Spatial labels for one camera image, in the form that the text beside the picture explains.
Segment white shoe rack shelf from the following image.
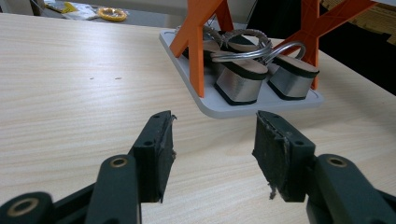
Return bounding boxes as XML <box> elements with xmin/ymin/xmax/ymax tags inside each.
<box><xmin>159</xmin><ymin>0</ymin><xmax>396</xmax><ymax>119</ymax></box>

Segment yellow ring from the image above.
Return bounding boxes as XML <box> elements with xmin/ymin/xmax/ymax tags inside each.
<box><xmin>96</xmin><ymin>7</ymin><xmax>128</xmax><ymax>22</ymax></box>

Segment clear plastic bag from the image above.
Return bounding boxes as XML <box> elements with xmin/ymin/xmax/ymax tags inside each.
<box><xmin>64</xmin><ymin>2</ymin><xmax>98</xmax><ymax>21</ymax></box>

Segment black sandal with rhinestone strap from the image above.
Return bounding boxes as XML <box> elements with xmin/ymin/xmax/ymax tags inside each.
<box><xmin>183</xmin><ymin>26</ymin><xmax>273</xmax><ymax>106</ymax></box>
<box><xmin>266</xmin><ymin>41</ymin><xmax>320</xmax><ymax>101</ymax></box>

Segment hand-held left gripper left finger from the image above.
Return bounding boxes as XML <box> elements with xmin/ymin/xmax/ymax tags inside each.
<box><xmin>128</xmin><ymin>110</ymin><xmax>177</xmax><ymax>203</ymax></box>

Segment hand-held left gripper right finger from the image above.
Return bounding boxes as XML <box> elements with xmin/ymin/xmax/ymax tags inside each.
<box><xmin>251</xmin><ymin>110</ymin><xmax>318</xmax><ymax>203</ymax></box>

